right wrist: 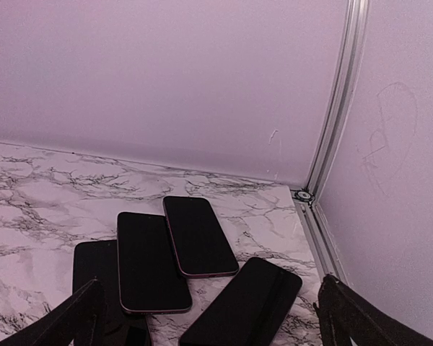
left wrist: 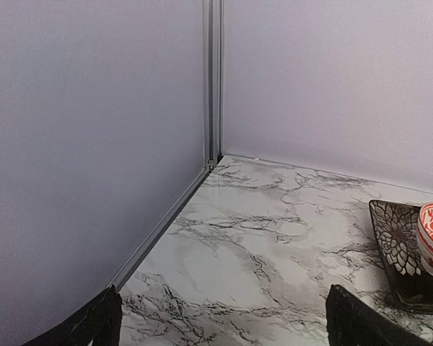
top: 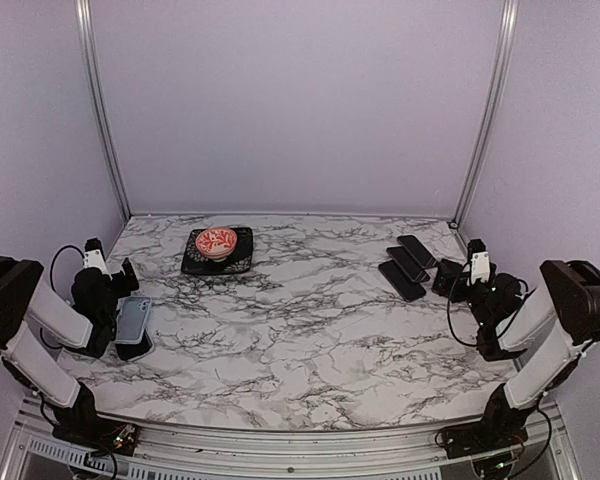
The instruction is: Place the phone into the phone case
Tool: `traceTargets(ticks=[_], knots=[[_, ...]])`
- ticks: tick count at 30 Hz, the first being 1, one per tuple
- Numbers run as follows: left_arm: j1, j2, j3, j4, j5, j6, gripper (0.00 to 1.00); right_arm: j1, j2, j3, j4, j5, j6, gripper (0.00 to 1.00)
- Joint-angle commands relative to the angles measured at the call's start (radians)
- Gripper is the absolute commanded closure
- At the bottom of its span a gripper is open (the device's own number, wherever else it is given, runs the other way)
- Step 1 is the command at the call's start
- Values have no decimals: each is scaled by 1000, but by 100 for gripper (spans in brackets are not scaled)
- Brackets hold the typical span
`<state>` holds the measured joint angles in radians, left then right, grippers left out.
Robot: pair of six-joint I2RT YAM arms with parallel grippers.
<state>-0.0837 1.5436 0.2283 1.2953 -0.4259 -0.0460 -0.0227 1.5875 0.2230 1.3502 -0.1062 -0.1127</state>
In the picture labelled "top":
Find light blue phone case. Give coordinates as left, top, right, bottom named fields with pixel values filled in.
left=114, top=296, right=152, bottom=345

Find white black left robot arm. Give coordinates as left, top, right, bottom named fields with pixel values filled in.
left=0, top=256, right=139, bottom=445

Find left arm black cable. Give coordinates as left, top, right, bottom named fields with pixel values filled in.
left=48, top=244, right=89, bottom=301

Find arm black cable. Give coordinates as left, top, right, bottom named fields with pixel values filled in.
left=446, top=267, right=486, bottom=349
left=48, top=244, right=89, bottom=301

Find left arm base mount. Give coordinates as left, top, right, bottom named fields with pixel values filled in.
left=52, top=419, right=140, bottom=456

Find aluminium frame post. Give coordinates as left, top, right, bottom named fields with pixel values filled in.
left=453, top=0, right=520, bottom=229
left=75, top=0, right=132, bottom=223

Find black smartphone front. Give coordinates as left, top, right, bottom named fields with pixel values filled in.
left=378, top=261, right=426, bottom=302

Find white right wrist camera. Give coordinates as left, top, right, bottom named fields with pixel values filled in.
left=467, top=239, right=491, bottom=286

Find left aluminium frame post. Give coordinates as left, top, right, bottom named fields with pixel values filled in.
left=75, top=0, right=132, bottom=223

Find black smartphone purple edge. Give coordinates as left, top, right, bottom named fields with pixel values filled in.
left=397, top=235, right=438, bottom=270

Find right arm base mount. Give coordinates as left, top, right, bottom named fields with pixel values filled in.
left=434, top=422, right=528, bottom=459

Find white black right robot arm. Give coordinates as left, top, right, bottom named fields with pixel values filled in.
left=440, top=260, right=600, bottom=449

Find black smartphone middle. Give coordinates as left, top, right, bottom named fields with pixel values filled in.
left=386, top=246, right=430, bottom=283

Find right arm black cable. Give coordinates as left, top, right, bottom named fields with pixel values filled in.
left=446, top=267, right=486, bottom=349

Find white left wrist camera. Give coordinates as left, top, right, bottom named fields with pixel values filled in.
left=83, top=238, right=111, bottom=280

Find red white patterned bowl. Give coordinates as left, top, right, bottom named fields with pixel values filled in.
left=195, top=227, right=238, bottom=262

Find aluminium front rail base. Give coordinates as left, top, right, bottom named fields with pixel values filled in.
left=0, top=394, right=581, bottom=480

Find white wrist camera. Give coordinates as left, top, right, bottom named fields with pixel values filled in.
left=83, top=238, right=111, bottom=280
left=467, top=239, right=491, bottom=286

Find right aluminium frame post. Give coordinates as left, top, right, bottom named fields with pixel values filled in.
left=453, top=0, right=520, bottom=229

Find black square plate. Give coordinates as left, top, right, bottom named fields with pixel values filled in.
left=181, top=227, right=254, bottom=276

